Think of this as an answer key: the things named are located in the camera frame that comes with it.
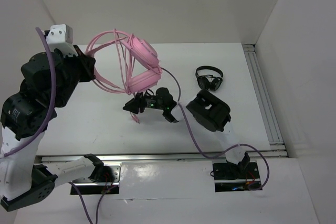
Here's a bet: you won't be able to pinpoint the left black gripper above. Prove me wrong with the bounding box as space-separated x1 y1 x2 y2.
52 44 96 108

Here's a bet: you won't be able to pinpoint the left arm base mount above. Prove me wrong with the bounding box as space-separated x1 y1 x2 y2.
72 162 121 195

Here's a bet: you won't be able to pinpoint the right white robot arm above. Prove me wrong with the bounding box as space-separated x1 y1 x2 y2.
123 88 250 179

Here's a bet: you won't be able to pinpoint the aluminium rail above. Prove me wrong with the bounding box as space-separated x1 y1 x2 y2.
37 145 288 163
242 44 288 156

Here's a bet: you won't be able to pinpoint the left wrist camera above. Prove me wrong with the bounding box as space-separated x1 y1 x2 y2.
45 24 73 45

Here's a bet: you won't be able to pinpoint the pink headphones with cable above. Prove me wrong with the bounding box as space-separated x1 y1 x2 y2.
85 28 163 124

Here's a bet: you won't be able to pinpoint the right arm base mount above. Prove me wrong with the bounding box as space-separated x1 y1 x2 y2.
210 162 261 193

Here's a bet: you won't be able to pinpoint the far black headphones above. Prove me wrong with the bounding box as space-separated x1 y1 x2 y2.
195 66 224 92

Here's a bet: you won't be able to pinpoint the front aluminium rail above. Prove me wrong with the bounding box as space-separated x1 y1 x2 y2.
37 145 288 163

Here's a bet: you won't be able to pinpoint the right side aluminium rail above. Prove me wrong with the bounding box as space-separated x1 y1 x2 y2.
242 44 288 156

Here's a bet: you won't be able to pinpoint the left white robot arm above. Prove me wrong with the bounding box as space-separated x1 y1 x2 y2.
1 48 104 212

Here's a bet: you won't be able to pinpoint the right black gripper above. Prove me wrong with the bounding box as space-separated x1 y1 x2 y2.
123 87 166 114

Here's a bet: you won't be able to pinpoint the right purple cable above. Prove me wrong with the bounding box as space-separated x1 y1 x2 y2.
161 67 271 191

